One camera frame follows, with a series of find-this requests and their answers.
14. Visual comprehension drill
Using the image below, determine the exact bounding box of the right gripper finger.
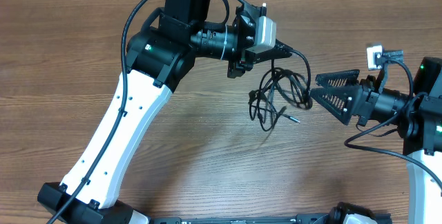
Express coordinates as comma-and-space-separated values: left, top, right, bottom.
315, 69, 360, 88
310, 86, 363, 125

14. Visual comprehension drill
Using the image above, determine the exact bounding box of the black usb cable thin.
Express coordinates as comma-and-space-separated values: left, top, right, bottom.
248, 78, 300, 132

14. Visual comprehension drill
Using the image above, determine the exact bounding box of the black usb cable thick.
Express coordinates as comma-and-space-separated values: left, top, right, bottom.
259, 48, 313, 110

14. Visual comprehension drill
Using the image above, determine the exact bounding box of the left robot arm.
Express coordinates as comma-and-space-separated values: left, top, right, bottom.
37, 0, 291, 224

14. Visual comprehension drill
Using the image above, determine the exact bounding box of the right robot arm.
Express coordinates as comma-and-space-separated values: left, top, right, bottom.
311, 56, 441, 223

